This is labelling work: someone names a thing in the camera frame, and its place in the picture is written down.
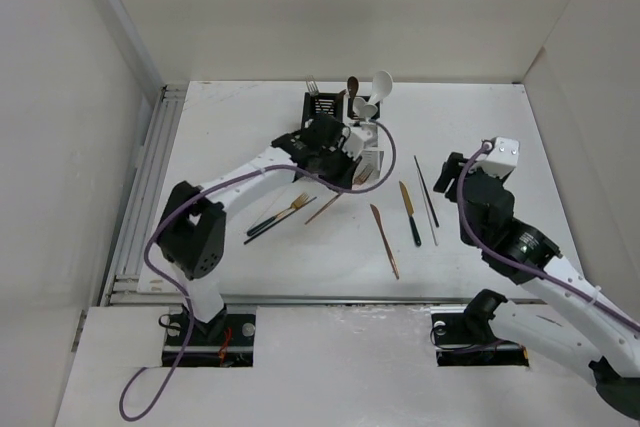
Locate gold fork green handle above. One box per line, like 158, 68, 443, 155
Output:
246, 193, 309, 237

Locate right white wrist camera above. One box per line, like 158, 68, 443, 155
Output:
471, 137, 520, 181

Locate white utensil rack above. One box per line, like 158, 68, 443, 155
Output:
345, 112, 384, 185

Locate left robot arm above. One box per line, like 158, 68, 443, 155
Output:
153, 114, 374, 344

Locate rose gold knife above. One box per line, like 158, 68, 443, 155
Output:
370, 204, 400, 281

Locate silver fork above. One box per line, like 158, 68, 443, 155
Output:
305, 76, 319, 97

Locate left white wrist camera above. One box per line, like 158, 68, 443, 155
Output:
340, 122, 378, 159

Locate brown wooden spoon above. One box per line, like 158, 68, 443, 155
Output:
347, 76, 359, 105

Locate black chopstick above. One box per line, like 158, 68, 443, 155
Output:
413, 155, 440, 228
243, 196, 316, 245

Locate left black chopstick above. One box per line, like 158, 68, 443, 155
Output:
243, 196, 316, 245

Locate large white ceramic spoon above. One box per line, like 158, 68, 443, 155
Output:
352, 97, 378, 121

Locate aluminium rail front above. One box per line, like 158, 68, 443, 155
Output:
214, 295, 474, 308

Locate white chopstick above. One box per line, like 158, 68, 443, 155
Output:
416, 164, 439, 247
258, 187, 289, 221

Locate right black chopstick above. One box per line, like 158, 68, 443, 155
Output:
413, 155, 440, 228

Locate aluminium rail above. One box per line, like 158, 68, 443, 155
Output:
214, 295, 474, 308
98, 84, 188, 307

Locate small white ceramic spoon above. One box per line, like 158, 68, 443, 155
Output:
369, 70, 393, 105

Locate right white chopstick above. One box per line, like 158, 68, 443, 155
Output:
416, 164, 439, 247

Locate rose gold fork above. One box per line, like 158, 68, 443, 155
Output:
304, 162, 375, 226

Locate black utensil rack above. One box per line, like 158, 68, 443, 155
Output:
298, 91, 347, 183

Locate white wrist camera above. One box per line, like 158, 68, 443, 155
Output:
471, 137, 520, 181
340, 122, 378, 159

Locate left white chopstick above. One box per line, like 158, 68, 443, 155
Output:
258, 187, 289, 221

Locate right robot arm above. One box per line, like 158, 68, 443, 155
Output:
434, 145, 639, 419

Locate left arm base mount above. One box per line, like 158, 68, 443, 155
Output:
158, 306, 257, 368

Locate gold knife green handle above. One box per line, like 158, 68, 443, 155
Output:
399, 181, 422, 247

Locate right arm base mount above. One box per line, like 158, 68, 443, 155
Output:
429, 289, 529, 367

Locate aluminium rail left side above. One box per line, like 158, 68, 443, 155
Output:
98, 84, 188, 307

